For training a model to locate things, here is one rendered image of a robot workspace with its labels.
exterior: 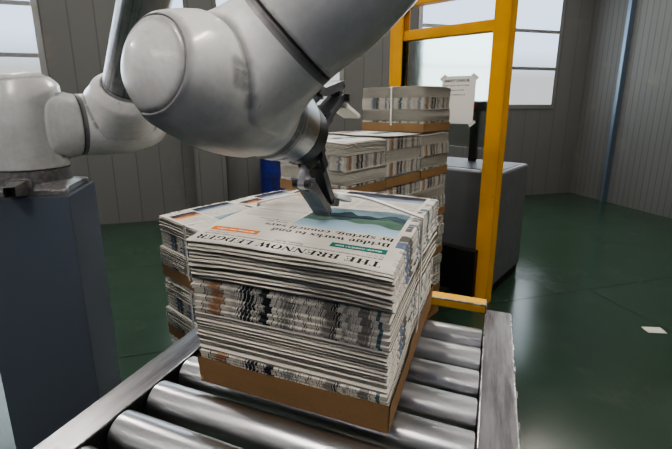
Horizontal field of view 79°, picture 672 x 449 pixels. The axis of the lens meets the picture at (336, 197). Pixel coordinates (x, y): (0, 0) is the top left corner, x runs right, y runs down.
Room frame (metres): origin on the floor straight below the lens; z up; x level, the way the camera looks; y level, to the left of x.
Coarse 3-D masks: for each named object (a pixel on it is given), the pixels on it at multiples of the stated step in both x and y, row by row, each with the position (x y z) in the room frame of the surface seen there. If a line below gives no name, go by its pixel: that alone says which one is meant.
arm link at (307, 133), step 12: (312, 108) 0.45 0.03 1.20; (300, 120) 0.42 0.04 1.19; (312, 120) 0.44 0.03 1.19; (300, 132) 0.42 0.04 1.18; (312, 132) 0.45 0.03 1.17; (288, 144) 0.42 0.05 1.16; (300, 144) 0.44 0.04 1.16; (312, 144) 0.46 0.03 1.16; (264, 156) 0.42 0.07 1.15; (276, 156) 0.43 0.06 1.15; (288, 156) 0.44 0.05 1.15; (300, 156) 0.46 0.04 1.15
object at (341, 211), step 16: (272, 208) 0.66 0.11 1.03; (288, 208) 0.66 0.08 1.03; (304, 208) 0.66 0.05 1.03; (336, 208) 0.66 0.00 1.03; (352, 208) 0.66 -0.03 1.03; (368, 208) 0.65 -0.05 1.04; (416, 272) 0.58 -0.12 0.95; (416, 288) 0.61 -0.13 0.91; (416, 304) 0.62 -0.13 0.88; (416, 320) 0.61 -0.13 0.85
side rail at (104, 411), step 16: (192, 336) 0.65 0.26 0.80; (176, 352) 0.60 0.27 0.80; (192, 352) 0.60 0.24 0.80; (144, 368) 0.56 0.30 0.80; (160, 368) 0.56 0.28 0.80; (176, 368) 0.57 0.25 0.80; (128, 384) 0.52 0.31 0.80; (144, 384) 0.52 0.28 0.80; (112, 400) 0.49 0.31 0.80; (128, 400) 0.49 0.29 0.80; (144, 400) 0.51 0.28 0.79; (80, 416) 0.46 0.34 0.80; (96, 416) 0.46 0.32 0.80; (112, 416) 0.46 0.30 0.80; (64, 432) 0.43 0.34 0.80; (80, 432) 0.43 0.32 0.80; (96, 432) 0.44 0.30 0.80; (48, 448) 0.41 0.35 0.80; (64, 448) 0.41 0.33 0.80
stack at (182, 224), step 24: (384, 192) 1.76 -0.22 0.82; (408, 192) 1.92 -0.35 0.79; (168, 216) 1.34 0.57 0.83; (192, 216) 1.34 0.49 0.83; (216, 216) 1.34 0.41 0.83; (168, 240) 1.33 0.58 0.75; (168, 264) 1.34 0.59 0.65; (168, 288) 1.34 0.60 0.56; (168, 312) 1.35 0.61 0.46; (192, 312) 1.24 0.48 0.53
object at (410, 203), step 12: (288, 192) 0.79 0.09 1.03; (348, 192) 0.79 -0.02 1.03; (360, 192) 0.80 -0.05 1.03; (372, 192) 0.81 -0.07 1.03; (348, 204) 0.69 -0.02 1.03; (360, 204) 0.69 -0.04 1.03; (372, 204) 0.69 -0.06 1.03; (396, 204) 0.69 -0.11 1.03; (408, 204) 0.70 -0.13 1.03; (420, 204) 0.70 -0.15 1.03; (432, 204) 0.70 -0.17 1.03; (432, 216) 0.69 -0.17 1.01; (432, 228) 0.70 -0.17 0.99; (432, 240) 0.71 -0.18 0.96; (432, 252) 0.73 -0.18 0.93; (432, 264) 0.77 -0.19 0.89; (420, 300) 0.65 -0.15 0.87; (420, 312) 0.64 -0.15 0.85
